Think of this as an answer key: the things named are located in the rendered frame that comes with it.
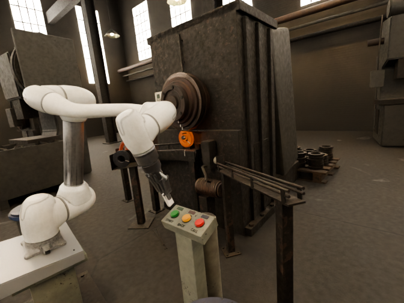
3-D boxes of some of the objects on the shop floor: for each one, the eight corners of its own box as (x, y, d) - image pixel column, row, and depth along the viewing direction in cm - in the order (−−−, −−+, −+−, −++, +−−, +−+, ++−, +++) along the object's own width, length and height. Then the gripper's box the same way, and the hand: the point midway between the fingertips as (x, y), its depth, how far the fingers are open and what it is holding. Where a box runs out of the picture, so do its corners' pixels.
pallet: (241, 171, 350) (239, 143, 341) (264, 159, 409) (264, 135, 400) (325, 184, 270) (326, 149, 261) (339, 166, 329) (341, 137, 320)
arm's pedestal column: (19, 365, 100) (0, 308, 94) (14, 310, 130) (0, 264, 123) (107, 306, 126) (98, 259, 120) (87, 272, 156) (78, 232, 149)
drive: (243, 168, 363) (237, 53, 326) (305, 177, 302) (306, 36, 265) (203, 190, 286) (190, 42, 249) (275, 207, 225) (271, 15, 188)
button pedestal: (192, 305, 123) (180, 202, 110) (228, 330, 107) (219, 214, 95) (170, 328, 111) (154, 216, 98) (208, 361, 95) (195, 232, 83)
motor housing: (208, 234, 188) (203, 174, 177) (230, 243, 174) (226, 178, 163) (198, 242, 178) (192, 179, 167) (221, 252, 164) (216, 184, 153)
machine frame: (204, 186, 300) (191, 47, 264) (283, 203, 231) (281, 19, 195) (162, 207, 246) (139, 37, 210) (250, 238, 177) (238, -7, 141)
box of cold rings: (55, 179, 397) (44, 136, 381) (76, 186, 348) (66, 136, 332) (-25, 202, 316) (-42, 148, 300) (-11, 215, 267) (-30, 151, 251)
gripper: (166, 157, 86) (186, 201, 97) (145, 154, 95) (166, 196, 105) (152, 168, 82) (175, 214, 92) (132, 164, 90) (156, 207, 101)
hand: (168, 198), depth 97 cm, fingers closed
